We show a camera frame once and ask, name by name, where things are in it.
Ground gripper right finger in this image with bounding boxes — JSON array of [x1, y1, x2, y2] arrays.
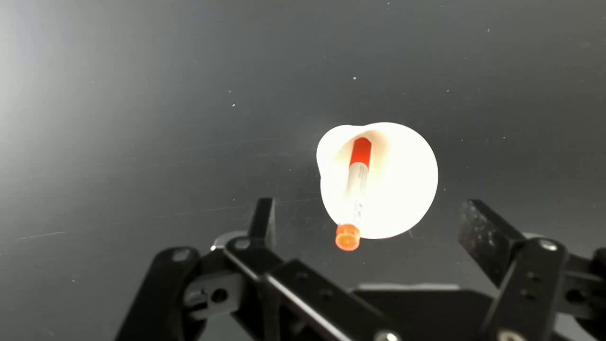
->
[[458, 199, 606, 341]]

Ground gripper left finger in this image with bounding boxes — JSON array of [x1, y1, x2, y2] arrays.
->
[[115, 197, 403, 341]]

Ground red marker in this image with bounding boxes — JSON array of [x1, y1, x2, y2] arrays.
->
[[335, 137, 373, 251]]

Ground white cup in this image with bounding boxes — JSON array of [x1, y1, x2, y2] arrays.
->
[[316, 122, 439, 240]]

